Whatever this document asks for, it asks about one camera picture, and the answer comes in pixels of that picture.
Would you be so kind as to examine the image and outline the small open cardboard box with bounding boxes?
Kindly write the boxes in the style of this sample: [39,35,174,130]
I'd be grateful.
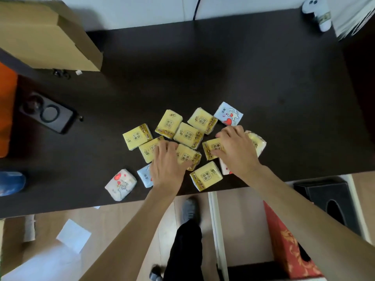
[0,0,104,72]

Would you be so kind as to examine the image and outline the person's right hand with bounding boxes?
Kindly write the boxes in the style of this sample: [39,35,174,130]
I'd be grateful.
[210,124,263,185]

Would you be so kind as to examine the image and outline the person's left forearm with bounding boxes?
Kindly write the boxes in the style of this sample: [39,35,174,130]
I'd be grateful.
[78,184,184,281]

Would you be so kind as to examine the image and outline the person's left hand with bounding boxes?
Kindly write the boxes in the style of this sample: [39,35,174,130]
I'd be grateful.
[149,139,193,190]

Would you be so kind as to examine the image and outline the white paper sheet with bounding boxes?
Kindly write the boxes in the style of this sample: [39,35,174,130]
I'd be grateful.
[55,219,92,254]

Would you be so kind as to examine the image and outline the white drawer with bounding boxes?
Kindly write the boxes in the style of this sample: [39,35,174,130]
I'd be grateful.
[207,173,373,281]

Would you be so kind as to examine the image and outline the black tissue box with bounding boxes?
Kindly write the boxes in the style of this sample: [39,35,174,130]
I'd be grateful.
[294,180,363,236]

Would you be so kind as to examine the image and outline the yellow tissue pack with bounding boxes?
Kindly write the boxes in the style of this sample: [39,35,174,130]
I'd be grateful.
[175,144,202,172]
[202,138,225,161]

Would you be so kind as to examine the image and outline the blue tissue packet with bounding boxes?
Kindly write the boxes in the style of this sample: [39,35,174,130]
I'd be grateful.
[137,164,154,189]
[213,101,244,127]

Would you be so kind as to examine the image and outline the person's black trousers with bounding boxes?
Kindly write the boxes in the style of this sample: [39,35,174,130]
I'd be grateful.
[162,219,204,281]

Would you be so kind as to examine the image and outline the person's right forearm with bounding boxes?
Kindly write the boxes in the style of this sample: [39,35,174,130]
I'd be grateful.
[247,165,375,281]

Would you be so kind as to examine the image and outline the group of yellow tissue packets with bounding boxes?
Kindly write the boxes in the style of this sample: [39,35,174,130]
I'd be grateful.
[122,107,267,192]

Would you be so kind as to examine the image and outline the white game controller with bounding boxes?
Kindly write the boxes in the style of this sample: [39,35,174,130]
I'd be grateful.
[302,0,332,32]

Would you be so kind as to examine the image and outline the orange tray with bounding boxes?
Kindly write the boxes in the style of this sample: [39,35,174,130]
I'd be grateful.
[0,62,19,158]

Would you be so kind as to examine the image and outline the blue fringed cloth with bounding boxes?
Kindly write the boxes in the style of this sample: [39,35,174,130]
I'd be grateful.
[332,0,375,42]

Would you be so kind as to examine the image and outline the beige cardboard tube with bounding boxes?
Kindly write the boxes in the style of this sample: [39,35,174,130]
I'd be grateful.
[23,214,37,243]

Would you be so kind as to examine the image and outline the red floral tissue box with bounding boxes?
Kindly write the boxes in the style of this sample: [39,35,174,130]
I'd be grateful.
[263,200,324,280]

